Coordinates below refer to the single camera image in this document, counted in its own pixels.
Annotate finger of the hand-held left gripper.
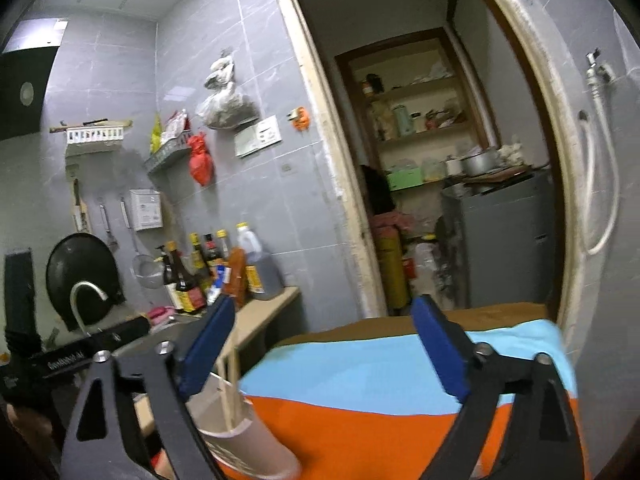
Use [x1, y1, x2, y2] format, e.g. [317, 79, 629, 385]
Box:
[92, 316, 152, 357]

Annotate red and white packets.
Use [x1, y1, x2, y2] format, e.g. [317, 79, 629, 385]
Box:
[162, 109, 192, 142]

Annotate metal wall tap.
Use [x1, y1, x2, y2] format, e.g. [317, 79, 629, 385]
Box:
[584, 48, 617, 84]

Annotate orange seasoning packet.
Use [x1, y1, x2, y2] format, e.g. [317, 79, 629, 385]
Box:
[227, 249, 249, 309]

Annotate black cloth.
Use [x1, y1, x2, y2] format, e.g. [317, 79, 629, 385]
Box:
[360, 165, 397, 217]

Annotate curved steel faucet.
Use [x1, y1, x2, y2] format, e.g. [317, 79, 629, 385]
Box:
[70, 281, 109, 334]

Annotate black wok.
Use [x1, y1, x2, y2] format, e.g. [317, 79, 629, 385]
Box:
[46, 232, 127, 322]

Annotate white hose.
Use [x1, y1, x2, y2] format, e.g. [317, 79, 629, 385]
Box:
[579, 67, 622, 257]

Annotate white wall box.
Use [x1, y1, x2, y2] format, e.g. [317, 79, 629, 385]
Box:
[130, 189, 164, 232]

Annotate mint green canister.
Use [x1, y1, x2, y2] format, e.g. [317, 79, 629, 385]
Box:
[392, 105, 416, 137]

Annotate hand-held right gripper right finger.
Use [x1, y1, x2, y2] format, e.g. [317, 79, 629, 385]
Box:
[411, 294, 586, 480]

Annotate grey wire wall shelf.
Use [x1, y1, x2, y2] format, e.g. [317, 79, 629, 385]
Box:
[145, 132, 194, 174]

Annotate white switch panel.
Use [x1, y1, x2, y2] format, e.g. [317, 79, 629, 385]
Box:
[235, 116, 282, 159]

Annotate yellow gas cylinder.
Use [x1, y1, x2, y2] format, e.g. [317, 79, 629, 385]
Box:
[375, 227, 412, 312]

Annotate white and blue packet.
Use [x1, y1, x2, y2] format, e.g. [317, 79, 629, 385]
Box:
[207, 266, 232, 307]

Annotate wire mesh strainer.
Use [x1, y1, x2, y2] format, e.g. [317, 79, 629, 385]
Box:
[120, 197, 166, 291]

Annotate person's left hand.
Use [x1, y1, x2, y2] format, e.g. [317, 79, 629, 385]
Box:
[6, 404, 52, 442]

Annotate dark pump sauce bottle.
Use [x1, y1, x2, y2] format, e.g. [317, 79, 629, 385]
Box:
[155, 245, 179, 302]

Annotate white plastic basket rack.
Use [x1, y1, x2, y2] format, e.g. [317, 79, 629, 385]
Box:
[65, 127, 124, 157]

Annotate pink dish cloth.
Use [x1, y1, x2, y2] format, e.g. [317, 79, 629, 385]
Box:
[147, 305, 177, 327]

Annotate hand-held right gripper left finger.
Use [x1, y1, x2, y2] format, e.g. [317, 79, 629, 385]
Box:
[60, 294, 237, 480]

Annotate yellow cap sauce bottle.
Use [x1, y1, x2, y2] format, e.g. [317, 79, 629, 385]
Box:
[187, 232, 212, 287]

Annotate white plastic bag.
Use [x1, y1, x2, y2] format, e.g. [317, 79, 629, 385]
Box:
[204, 52, 237, 91]

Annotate blue and orange cloth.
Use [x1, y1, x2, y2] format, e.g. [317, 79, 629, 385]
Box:
[220, 319, 581, 480]

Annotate orange wall hook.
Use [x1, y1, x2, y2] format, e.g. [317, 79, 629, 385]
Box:
[286, 106, 311, 132]

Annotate white utensil holder cup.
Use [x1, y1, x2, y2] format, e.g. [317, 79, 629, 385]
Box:
[187, 374, 302, 480]

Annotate wooden chopstick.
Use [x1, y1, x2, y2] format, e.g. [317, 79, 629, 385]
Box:
[230, 342, 242, 432]

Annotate large dark sauce bottle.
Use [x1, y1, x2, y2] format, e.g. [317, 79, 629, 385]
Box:
[167, 241, 207, 314]

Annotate dark red label bottle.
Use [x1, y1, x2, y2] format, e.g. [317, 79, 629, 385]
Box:
[202, 233, 227, 267]

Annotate red plastic bag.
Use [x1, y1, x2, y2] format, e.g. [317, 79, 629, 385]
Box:
[187, 132, 216, 187]

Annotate wooden stick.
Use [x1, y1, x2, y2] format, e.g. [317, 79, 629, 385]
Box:
[49, 119, 134, 134]

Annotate cream door frame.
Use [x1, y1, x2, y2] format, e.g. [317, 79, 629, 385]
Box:
[270, 0, 591, 332]

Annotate black range hood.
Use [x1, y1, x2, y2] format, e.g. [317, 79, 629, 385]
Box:
[0, 47, 59, 142]

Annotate wooden shelf cabinet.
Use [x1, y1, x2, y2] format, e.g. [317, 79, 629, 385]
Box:
[333, 27, 502, 197]

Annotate clear bag with dark contents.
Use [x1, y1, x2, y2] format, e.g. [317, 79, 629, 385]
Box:
[196, 82, 262, 131]

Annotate metal pot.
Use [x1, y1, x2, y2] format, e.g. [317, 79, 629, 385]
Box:
[460, 149, 499, 177]

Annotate metal spatula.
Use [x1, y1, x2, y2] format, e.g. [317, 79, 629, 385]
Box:
[97, 202, 121, 254]

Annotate green box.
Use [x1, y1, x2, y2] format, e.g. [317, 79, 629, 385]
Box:
[386, 169, 427, 192]

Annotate clear cooking oil jug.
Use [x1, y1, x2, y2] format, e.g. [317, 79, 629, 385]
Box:
[235, 222, 287, 302]

